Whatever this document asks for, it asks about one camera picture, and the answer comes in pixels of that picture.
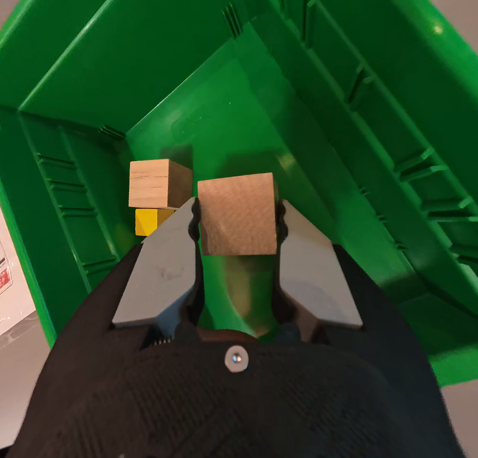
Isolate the small yellow cube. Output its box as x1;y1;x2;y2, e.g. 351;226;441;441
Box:
134;208;176;237

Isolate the large wooden cube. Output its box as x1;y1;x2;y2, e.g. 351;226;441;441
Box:
197;172;279;256

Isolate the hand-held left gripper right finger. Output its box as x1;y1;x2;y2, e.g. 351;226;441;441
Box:
272;199;363;341

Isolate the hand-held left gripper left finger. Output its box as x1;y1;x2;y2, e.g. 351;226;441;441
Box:
111;196;205;334

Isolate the grey desk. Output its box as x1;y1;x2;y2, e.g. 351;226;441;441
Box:
0;0;478;458

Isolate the white paper sheet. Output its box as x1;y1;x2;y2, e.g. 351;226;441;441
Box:
0;208;38;337

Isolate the medium wooden cube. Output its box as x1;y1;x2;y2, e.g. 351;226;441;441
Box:
128;158;193;209

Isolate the green plastic bin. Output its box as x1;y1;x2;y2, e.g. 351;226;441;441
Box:
0;0;478;388

